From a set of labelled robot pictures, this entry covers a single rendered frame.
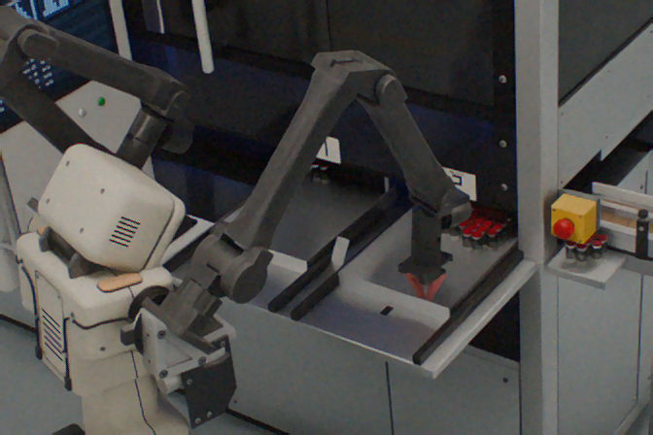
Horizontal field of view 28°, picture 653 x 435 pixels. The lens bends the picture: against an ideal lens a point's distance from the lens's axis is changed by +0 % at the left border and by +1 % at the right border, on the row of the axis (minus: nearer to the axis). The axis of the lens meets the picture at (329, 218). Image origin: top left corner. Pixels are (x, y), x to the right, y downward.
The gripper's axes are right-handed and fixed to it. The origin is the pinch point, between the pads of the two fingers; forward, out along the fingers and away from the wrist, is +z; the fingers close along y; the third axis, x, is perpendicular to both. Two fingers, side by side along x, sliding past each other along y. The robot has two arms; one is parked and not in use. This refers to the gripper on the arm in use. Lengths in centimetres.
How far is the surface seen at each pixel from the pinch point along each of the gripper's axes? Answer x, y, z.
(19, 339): 171, 37, 85
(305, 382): 55, 33, 56
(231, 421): 88, 41, 85
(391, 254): 16.8, 13.3, 0.3
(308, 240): 35.6, 9.5, 0.8
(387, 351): -0.5, -13.8, 4.5
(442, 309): -4.7, -0.9, -0.2
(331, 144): 38.7, 22.4, -16.5
